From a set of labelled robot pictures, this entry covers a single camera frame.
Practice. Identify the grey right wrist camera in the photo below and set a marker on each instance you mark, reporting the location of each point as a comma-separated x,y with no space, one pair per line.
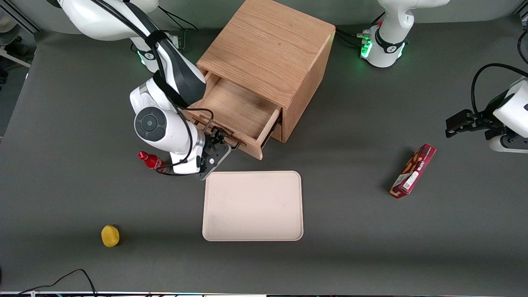
215,161

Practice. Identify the red soda bottle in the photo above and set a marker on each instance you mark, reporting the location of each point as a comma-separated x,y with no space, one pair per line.
148,159

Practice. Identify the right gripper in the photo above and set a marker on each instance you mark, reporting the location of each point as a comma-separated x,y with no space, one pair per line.
213,141

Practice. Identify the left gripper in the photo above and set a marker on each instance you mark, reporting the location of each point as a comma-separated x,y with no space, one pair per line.
482,122

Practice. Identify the oak wooden drawer cabinet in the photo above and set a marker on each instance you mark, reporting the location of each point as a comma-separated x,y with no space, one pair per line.
268,45

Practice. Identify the beige plastic tray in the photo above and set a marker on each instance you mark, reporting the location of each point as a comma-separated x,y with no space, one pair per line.
252,206

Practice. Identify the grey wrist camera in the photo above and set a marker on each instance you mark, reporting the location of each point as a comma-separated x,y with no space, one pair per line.
509,144
215,161

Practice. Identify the yellow lemon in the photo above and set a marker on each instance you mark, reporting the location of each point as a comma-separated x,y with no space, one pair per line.
110,236

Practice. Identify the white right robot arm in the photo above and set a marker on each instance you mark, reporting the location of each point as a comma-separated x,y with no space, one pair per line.
150,123

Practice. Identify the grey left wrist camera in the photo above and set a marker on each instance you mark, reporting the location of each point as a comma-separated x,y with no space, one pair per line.
509,144

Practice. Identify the wooden drawer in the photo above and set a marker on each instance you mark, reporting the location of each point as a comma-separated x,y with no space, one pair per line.
278,134
235,107

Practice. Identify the aluminium frame profile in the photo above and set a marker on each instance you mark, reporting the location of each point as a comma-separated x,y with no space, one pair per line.
24,22

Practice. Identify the red snack box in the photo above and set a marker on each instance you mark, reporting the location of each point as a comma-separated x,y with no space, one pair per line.
414,169

